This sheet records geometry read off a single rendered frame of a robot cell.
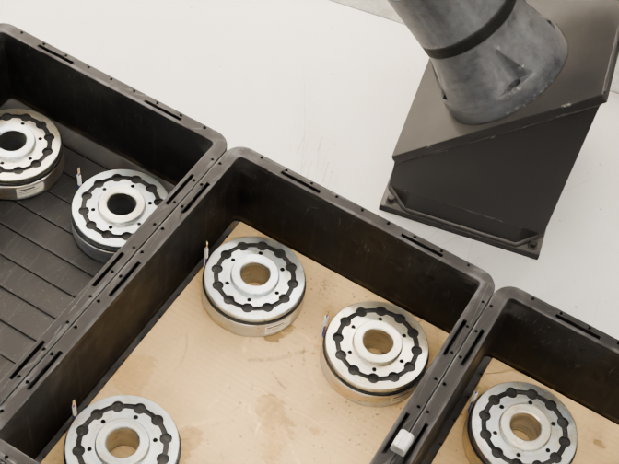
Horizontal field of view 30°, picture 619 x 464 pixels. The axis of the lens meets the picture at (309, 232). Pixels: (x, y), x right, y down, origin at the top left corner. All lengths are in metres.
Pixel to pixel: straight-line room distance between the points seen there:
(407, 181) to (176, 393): 0.43
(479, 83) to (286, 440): 0.44
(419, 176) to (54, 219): 0.43
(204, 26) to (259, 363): 0.63
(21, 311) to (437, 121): 0.52
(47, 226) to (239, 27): 0.51
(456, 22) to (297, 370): 0.40
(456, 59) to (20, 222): 0.49
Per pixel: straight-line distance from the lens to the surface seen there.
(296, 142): 1.48
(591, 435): 1.16
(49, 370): 1.02
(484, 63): 1.26
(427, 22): 1.24
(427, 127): 1.35
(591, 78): 1.25
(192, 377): 1.12
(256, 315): 1.13
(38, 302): 1.18
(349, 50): 1.61
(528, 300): 1.10
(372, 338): 1.14
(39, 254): 1.21
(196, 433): 1.10
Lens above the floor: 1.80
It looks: 52 degrees down
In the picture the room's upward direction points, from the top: 10 degrees clockwise
